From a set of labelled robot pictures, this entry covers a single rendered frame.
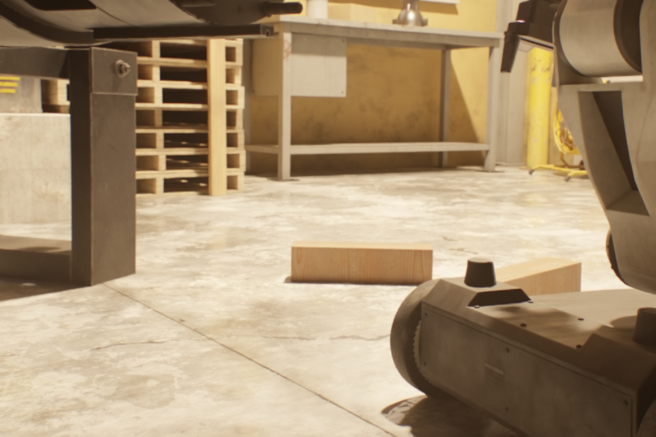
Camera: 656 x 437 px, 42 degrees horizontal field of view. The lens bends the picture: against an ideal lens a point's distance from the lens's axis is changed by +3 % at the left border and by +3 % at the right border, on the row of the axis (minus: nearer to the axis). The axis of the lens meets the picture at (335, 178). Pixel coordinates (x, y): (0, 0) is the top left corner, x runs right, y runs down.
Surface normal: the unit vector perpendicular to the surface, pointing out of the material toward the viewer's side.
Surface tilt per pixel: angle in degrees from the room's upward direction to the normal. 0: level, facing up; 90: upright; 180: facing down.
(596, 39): 111
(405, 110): 90
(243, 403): 0
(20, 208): 90
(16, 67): 90
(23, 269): 90
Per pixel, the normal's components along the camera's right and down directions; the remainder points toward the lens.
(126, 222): 0.92, 0.04
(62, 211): 0.57, 0.07
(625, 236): -0.87, 0.29
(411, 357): 0.35, 0.10
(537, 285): 0.74, 0.07
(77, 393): 0.01, -1.00
